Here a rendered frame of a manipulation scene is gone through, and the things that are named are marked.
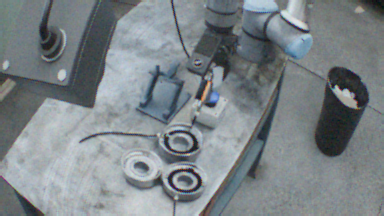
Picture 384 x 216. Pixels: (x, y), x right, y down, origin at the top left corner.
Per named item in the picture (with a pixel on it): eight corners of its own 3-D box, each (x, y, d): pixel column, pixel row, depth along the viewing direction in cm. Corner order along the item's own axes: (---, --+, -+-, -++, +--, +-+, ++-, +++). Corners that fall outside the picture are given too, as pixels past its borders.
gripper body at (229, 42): (237, 53, 126) (242, 18, 118) (223, 70, 120) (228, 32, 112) (209, 41, 128) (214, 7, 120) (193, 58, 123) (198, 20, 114)
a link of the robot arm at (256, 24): (256, 15, 162) (259, -11, 152) (284, 36, 155) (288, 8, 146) (233, 22, 156) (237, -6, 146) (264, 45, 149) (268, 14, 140)
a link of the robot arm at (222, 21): (229, 19, 109) (197, 7, 111) (228, 33, 112) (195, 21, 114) (241, 8, 114) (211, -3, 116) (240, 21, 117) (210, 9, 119)
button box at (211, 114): (215, 129, 136) (217, 116, 133) (189, 118, 138) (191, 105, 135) (227, 109, 142) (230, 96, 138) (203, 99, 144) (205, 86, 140)
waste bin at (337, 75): (343, 168, 232) (367, 117, 202) (303, 151, 240) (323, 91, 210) (353, 130, 255) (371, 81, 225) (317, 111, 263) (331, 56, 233)
